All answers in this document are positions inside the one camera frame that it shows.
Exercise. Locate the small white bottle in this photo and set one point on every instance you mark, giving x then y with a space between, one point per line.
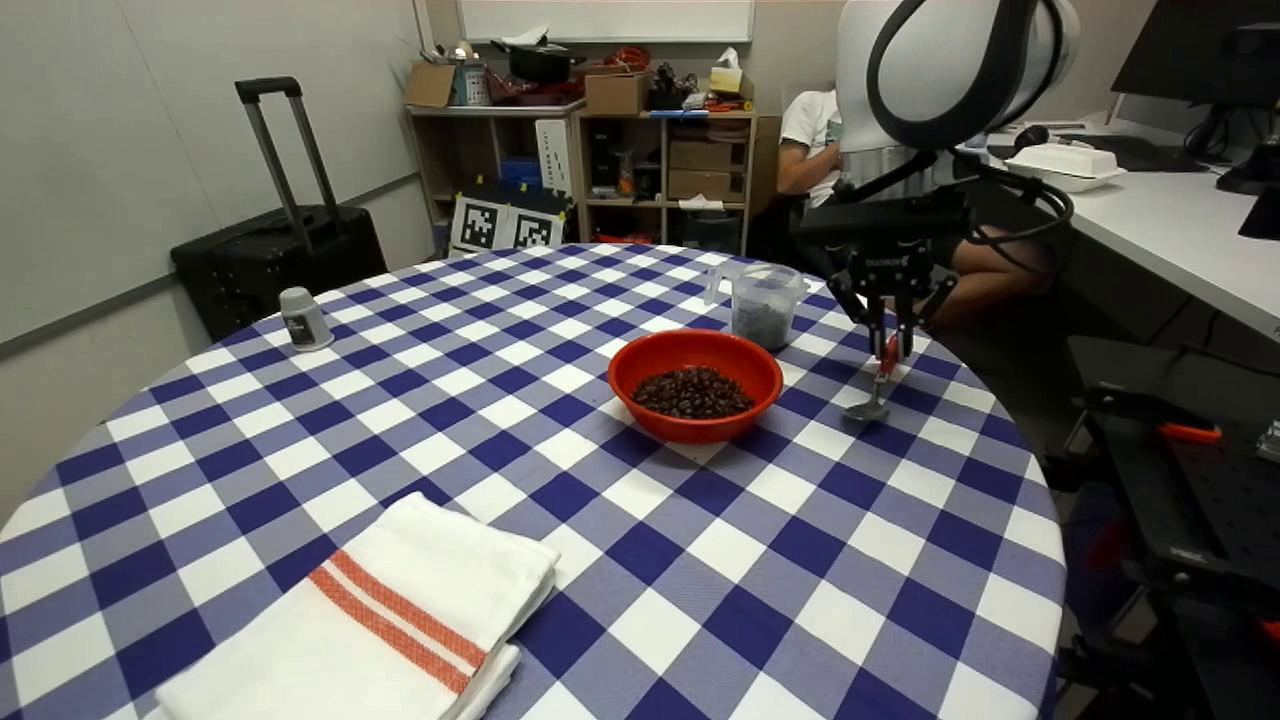
302 318

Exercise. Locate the clear plastic jug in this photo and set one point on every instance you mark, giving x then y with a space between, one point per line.
760 303

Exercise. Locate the red plastic bowl with beans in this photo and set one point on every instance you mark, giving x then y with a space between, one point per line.
695 387

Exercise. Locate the red handled metal spoon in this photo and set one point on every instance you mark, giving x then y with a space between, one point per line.
874 407

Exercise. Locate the blue white checkered tablecloth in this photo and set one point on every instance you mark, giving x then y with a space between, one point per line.
805 569

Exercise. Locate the fiducial marker board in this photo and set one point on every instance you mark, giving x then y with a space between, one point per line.
494 227

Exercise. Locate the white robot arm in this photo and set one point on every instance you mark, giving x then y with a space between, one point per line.
899 242

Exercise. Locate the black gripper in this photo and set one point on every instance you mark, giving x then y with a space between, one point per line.
885 282

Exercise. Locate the white desk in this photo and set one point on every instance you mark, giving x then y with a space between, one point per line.
1181 227

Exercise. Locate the orange handled tool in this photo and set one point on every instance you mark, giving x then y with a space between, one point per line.
1195 432

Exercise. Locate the folded white striped towel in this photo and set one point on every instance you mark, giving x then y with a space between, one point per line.
404 622

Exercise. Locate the black rolling suitcase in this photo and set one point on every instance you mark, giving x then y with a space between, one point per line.
236 274

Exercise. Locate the black computer monitor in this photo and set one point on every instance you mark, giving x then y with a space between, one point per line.
1217 55

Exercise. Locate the wooden storage shelf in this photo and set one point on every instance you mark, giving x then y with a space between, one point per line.
624 149

